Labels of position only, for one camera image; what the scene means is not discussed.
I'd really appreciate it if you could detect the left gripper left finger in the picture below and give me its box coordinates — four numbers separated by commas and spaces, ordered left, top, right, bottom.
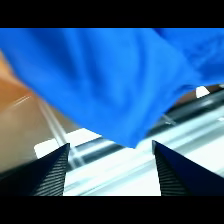
0, 142, 71, 197

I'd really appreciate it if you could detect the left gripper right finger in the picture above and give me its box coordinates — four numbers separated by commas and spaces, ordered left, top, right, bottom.
151, 139, 224, 197

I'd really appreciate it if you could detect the blue long-sleeved shirt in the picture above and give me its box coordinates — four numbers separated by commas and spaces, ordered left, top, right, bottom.
0, 28, 224, 150

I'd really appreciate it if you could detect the silver frame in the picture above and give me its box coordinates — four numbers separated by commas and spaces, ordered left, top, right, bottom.
33, 85, 224, 197

